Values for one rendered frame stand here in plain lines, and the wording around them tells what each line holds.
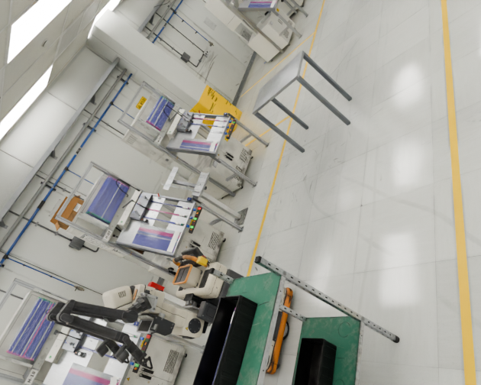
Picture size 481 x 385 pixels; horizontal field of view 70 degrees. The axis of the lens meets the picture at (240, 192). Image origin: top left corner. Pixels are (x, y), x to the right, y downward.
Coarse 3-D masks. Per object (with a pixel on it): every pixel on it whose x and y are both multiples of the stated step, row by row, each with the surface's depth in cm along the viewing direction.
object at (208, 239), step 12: (192, 216) 435; (204, 228) 439; (216, 228) 450; (192, 240) 425; (204, 240) 434; (216, 240) 446; (180, 252) 410; (204, 252) 429; (216, 252) 440; (168, 264) 400; (168, 276) 440
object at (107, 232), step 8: (88, 168) 396; (120, 176) 408; (80, 184) 386; (72, 192) 378; (64, 208) 369; (80, 216) 379; (88, 216) 374; (96, 224) 385; (104, 224) 381; (104, 232) 384
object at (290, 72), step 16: (288, 64) 373; (272, 80) 388; (288, 80) 347; (304, 80) 339; (272, 96) 360; (320, 96) 347; (256, 112) 382; (288, 112) 424; (336, 112) 358; (272, 128) 395
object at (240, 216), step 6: (186, 186) 424; (204, 192) 432; (204, 198) 434; (210, 198) 435; (216, 204) 438; (222, 204) 443; (222, 210) 447; (228, 210) 446; (246, 210) 453; (234, 216) 451; (240, 216) 454; (234, 222) 461; (240, 222) 446
